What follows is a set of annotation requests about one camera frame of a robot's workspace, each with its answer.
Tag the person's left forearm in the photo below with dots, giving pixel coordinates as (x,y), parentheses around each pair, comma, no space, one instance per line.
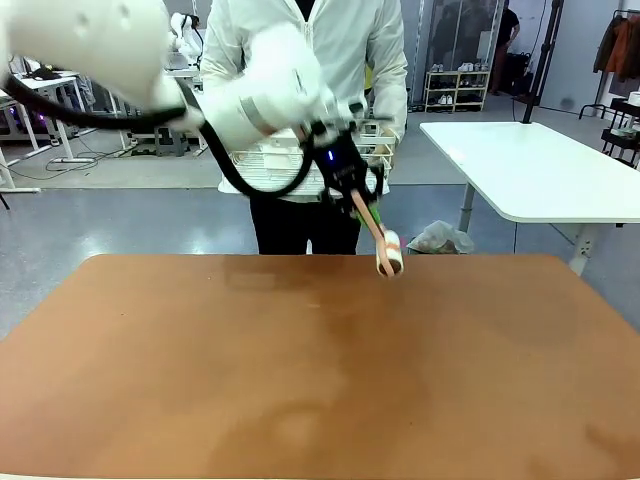
(390,95)

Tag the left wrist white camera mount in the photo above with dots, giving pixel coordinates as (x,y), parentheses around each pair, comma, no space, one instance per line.
(350,114)

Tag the person's white jacket torso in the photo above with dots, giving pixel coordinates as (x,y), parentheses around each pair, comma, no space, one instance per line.
(345,50)

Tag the large white table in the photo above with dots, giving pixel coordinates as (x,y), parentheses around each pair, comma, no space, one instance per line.
(530,170)

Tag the black trolley cart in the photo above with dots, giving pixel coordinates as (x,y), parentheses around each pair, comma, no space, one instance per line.
(617,130)

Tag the person's black trousers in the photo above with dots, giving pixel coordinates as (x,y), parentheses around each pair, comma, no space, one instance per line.
(300,225)

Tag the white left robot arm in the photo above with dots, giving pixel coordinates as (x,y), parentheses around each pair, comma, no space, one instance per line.
(125,55)

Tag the hanging dark orange clothes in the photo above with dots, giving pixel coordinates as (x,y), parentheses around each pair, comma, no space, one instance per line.
(620,47)

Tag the white framed workbench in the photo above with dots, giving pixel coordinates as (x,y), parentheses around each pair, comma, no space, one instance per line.
(187,100)

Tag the black slanted pole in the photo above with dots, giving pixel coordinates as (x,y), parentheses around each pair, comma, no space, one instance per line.
(542,60)

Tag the standing person in black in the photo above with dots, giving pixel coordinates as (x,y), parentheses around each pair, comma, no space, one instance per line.
(506,45)

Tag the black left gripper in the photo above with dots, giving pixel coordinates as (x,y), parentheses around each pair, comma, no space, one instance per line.
(340,160)

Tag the white floor power strip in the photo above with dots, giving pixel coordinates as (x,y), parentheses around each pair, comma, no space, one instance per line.
(74,160)

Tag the person's left hand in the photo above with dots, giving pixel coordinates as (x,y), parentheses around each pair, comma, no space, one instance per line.
(393,138)

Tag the crumpled clear plastic bag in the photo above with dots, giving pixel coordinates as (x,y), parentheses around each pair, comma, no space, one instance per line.
(440,239)

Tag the white desk with legs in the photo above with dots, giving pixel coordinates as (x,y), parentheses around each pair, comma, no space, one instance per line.
(35,100)

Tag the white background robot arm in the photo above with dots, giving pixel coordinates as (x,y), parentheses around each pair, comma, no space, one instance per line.
(186,37)

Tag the white shoe rack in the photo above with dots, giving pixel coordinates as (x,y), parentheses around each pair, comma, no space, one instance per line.
(457,92)

